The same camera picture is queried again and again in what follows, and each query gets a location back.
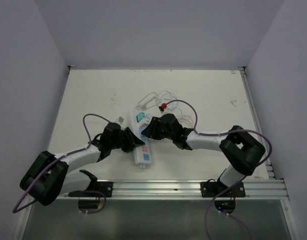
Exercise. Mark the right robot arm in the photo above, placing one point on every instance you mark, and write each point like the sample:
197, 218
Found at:
241, 149

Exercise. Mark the right side aluminium rail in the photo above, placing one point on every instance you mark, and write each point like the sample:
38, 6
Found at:
267, 163

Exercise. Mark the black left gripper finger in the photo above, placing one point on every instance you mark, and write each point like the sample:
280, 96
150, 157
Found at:
129, 136
127, 146

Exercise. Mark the teal dual usb charger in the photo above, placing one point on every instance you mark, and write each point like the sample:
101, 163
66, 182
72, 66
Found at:
140, 116

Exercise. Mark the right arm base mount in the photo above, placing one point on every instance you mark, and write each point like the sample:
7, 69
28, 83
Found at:
212, 187

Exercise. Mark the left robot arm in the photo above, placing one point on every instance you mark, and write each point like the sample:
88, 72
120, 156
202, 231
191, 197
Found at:
46, 176

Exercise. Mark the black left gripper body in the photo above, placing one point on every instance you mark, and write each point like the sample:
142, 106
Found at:
115, 143

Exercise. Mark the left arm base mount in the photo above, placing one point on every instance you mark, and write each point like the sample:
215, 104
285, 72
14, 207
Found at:
92, 193

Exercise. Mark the light blue charger plug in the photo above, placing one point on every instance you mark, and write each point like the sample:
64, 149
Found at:
141, 129

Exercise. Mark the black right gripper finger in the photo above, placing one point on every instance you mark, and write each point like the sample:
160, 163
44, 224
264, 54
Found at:
160, 134
150, 131

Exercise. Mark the aluminium table rail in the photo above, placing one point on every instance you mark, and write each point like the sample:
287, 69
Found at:
190, 190

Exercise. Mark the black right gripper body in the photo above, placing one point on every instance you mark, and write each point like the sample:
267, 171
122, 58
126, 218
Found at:
172, 135

